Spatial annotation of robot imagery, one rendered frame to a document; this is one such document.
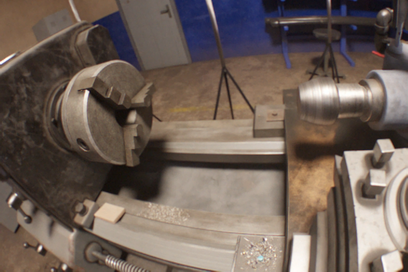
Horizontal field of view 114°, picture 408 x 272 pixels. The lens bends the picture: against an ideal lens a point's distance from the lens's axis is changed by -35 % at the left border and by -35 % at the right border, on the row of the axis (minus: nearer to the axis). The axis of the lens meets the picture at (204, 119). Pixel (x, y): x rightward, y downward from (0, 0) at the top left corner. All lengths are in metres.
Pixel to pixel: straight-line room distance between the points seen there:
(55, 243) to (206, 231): 0.55
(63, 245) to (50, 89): 0.50
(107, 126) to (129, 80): 0.14
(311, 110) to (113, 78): 0.41
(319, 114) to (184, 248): 0.40
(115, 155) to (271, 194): 0.47
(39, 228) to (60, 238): 0.17
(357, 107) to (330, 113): 0.06
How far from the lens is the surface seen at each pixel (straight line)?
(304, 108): 0.35
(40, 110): 0.59
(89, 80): 0.43
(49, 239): 0.87
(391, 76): 0.41
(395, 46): 0.48
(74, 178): 0.66
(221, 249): 0.48
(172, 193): 0.74
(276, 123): 0.66
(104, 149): 0.45
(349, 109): 0.37
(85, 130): 0.43
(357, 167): 0.23
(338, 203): 0.27
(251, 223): 0.51
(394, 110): 0.39
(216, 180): 0.72
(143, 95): 0.51
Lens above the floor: 1.31
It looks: 36 degrees down
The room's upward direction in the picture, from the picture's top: 17 degrees counter-clockwise
